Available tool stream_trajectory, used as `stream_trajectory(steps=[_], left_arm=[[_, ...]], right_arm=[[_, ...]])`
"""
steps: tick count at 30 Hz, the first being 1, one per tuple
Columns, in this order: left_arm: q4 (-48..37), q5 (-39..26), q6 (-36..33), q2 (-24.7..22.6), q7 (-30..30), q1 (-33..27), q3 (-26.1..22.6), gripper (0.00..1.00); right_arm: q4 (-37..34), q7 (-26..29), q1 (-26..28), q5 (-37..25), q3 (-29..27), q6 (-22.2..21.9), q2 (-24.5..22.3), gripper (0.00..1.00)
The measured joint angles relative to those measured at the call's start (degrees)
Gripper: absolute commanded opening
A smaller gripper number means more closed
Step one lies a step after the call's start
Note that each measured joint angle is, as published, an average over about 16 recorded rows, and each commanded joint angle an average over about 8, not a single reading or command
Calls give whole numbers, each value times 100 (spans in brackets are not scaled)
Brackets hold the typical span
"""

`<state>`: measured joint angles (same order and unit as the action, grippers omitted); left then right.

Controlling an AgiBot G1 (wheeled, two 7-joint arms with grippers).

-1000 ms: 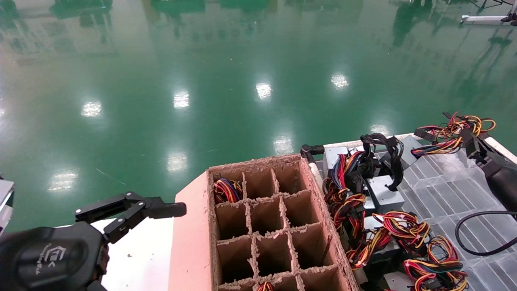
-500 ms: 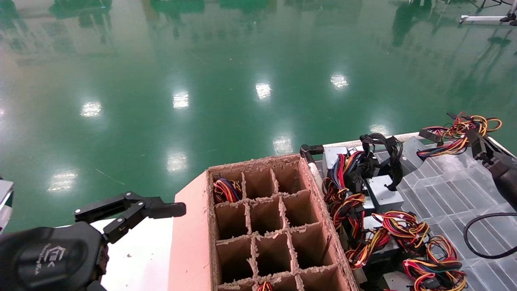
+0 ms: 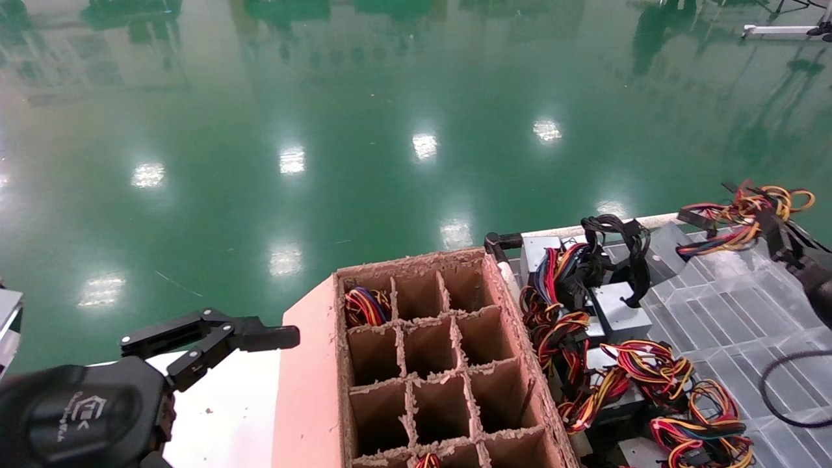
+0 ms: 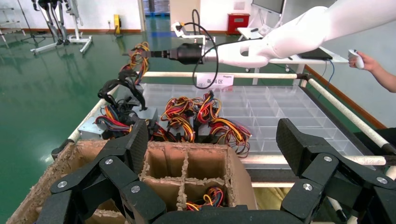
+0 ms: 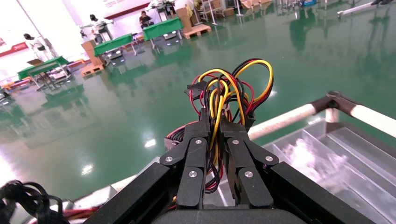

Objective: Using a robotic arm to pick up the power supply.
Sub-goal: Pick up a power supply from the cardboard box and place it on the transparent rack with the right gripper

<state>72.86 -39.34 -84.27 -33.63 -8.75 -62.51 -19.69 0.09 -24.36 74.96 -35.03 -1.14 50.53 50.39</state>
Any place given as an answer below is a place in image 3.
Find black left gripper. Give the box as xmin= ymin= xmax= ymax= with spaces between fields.
xmin=0 ymin=309 xmax=301 ymax=468

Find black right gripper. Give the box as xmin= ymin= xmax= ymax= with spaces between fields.
xmin=756 ymin=210 xmax=832 ymax=330

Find clear plastic divider tray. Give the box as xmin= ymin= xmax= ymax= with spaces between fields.
xmin=601 ymin=231 xmax=832 ymax=468

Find cardboard box with dividers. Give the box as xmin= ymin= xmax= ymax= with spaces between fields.
xmin=271 ymin=248 xmax=580 ymax=468

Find grey power supply black cables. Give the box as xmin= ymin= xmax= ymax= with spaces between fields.
xmin=580 ymin=213 xmax=652 ymax=335

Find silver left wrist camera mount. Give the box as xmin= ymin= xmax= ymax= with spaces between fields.
xmin=0 ymin=286 xmax=25 ymax=379

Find power supply purple yellow wires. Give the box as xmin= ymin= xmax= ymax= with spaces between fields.
xmin=343 ymin=287 xmax=392 ymax=328

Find white metal frame base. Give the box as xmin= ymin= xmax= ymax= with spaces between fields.
xmin=741 ymin=23 xmax=832 ymax=41

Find long white cart rail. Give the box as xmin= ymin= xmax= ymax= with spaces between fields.
xmin=520 ymin=212 xmax=680 ymax=239

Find grey power supply blue wires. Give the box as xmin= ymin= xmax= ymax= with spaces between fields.
xmin=519 ymin=234 xmax=617 ymax=313

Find short white cart rail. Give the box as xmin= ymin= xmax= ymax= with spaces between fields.
xmin=496 ymin=259 xmax=521 ymax=303

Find black rail corner connector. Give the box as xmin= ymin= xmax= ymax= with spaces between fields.
xmin=483 ymin=231 xmax=523 ymax=263

